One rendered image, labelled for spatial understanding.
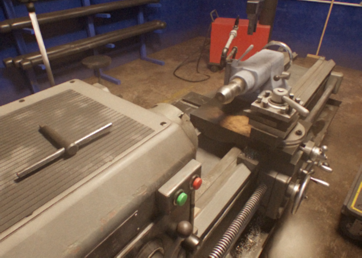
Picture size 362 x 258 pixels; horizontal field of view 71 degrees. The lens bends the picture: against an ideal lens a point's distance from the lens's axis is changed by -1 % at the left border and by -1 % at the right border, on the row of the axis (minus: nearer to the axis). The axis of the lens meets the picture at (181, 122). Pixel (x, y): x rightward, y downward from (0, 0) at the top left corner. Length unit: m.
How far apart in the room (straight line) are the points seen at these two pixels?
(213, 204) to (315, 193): 1.52
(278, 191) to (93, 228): 1.01
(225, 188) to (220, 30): 3.30
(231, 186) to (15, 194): 0.85
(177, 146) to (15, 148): 0.34
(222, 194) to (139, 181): 0.63
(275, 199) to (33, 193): 1.12
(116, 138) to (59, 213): 0.19
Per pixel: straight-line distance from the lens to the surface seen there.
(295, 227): 2.18
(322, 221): 2.31
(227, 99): 1.24
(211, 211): 1.06
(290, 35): 5.52
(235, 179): 1.18
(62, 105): 0.74
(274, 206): 1.42
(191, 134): 0.89
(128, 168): 0.51
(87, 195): 0.48
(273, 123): 1.12
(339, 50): 5.38
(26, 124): 0.69
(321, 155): 1.38
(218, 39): 4.22
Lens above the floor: 1.67
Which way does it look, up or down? 34 degrees down
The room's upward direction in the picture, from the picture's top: straight up
